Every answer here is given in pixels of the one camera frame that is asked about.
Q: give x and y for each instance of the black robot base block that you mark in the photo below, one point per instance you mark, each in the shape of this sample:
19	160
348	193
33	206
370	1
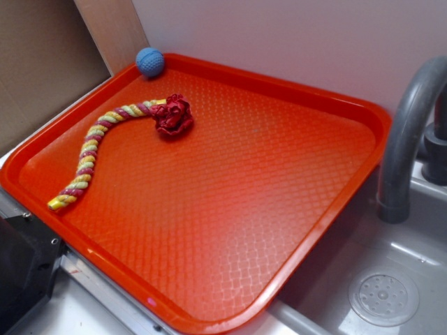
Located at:
30	258

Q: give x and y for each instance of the orange plastic tray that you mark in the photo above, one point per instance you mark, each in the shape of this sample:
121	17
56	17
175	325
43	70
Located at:
203	229

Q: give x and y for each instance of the red crumpled fabric flower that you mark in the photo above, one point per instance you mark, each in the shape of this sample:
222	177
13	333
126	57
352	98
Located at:
172	117

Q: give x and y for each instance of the blue dimpled ball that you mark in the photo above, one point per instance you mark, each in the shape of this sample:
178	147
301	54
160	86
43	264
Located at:
150	62

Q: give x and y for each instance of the grey toy sink faucet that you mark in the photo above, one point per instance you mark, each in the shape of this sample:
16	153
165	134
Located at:
420	118

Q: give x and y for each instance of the grey plastic sink basin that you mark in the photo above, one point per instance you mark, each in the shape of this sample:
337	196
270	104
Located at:
315	299

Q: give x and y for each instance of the sink drain strainer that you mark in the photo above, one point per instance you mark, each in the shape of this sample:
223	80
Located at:
383	296

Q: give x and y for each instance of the brown cardboard panel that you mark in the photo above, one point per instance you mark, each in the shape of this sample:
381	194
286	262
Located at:
54	52

